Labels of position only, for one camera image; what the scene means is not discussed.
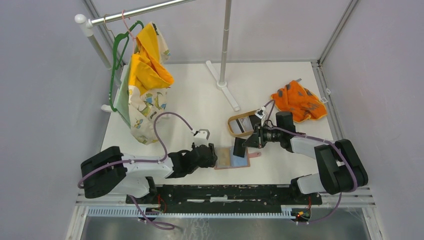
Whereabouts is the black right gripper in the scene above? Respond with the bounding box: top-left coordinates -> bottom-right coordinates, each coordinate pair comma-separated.
241,122 -> 282,149

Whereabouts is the glossy black card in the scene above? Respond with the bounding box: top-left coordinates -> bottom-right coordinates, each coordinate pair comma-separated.
233,137 -> 247,158

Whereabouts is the yellow striped card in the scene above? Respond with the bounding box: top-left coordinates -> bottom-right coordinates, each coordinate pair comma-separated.
215,147 -> 231,168

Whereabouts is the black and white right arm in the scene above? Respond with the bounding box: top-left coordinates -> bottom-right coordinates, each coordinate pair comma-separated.
242,111 -> 369,204

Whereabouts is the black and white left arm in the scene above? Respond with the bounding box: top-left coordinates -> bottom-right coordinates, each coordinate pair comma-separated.
80,143 -> 218,204

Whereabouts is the white printed card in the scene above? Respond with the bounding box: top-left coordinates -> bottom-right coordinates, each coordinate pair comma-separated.
239,116 -> 253,132

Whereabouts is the tan oval card tray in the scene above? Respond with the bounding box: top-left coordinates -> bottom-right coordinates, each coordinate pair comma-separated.
227,110 -> 269,138

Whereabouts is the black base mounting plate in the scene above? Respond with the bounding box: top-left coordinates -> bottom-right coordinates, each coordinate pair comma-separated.
136,184 -> 323,214

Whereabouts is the orange cloth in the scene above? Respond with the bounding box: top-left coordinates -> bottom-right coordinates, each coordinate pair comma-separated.
270,80 -> 328,123

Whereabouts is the white rack base foot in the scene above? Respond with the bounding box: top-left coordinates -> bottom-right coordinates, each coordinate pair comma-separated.
205,60 -> 241,112

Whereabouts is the yellow patterned garment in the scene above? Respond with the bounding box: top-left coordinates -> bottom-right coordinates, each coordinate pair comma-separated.
115,22 -> 174,145

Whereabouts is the white left rack foot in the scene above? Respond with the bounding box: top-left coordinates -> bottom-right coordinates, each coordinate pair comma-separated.
100,104 -> 114,113

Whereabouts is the pink clothes hanger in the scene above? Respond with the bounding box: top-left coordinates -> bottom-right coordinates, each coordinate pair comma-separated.
121,9 -> 136,53

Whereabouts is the green clothes hanger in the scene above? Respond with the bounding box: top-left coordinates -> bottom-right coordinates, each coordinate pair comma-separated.
108,32 -> 130,112

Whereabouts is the metal clothes rack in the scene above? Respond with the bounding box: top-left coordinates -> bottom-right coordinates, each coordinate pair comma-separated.
72,0 -> 233,83

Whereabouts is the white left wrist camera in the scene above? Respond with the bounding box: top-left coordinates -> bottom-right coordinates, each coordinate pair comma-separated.
193,129 -> 210,140

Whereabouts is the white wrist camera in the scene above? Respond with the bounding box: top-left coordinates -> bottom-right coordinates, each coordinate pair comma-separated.
193,129 -> 210,140
254,106 -> 268,126

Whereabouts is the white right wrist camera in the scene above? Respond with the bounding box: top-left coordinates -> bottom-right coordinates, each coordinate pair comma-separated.
254,106 -> 268,126

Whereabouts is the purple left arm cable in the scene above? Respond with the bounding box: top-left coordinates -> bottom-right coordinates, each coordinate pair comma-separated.
77,111 -> 196,190

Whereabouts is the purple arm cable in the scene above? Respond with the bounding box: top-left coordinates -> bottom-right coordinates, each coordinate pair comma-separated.
263,99 -> 360,224
77,111 -> 196,190

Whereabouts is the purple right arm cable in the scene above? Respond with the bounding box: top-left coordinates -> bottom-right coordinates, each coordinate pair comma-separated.
263,99 -> 360,224

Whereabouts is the aluminium frame rail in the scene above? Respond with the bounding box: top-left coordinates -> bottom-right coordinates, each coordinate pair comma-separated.
76,185 -> 376,221

